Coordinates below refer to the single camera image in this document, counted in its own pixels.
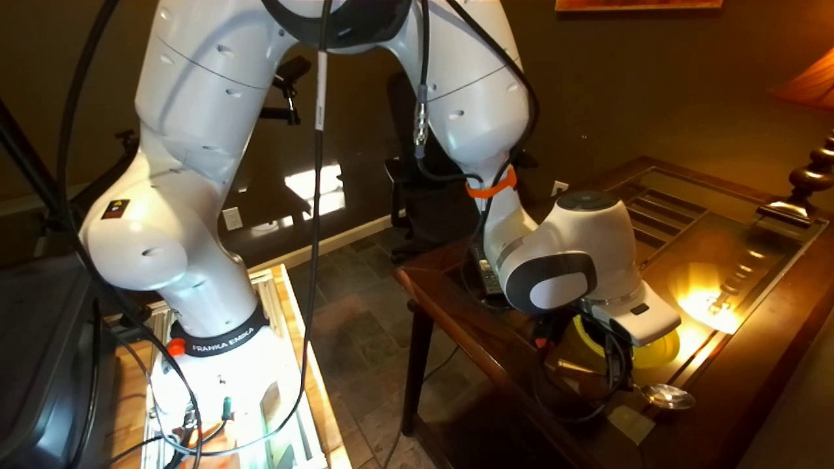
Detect table lamp with orange shade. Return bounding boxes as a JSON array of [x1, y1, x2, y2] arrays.
[[761, 46, 834, 225]]

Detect framed picture on wall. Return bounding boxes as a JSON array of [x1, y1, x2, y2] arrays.
[[553, 0, 723, 13]]

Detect black camera tripod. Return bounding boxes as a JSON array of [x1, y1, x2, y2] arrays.
[[0, 100, 81, 255]]

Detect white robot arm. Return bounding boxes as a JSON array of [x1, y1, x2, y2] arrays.
[[81, 0, 680, 409]]

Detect white paper slip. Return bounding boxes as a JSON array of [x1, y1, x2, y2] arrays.
[[606, 407, 653, 446]]

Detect white wall outlet with plug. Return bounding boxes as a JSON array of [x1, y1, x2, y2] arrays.
[[549, 180, 571, 195]]

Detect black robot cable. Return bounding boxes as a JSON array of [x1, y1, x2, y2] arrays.
[[50, 0, 541, 464]]

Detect dark wooden glass-top desk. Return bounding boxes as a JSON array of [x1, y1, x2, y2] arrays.
[[399, 159, 834, 469]]

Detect yellow-green plate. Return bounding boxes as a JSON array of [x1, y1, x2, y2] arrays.
[[554, 314, 680, 373]]

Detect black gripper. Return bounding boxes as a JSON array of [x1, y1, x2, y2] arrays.
[[532, 300, 634, 409]]

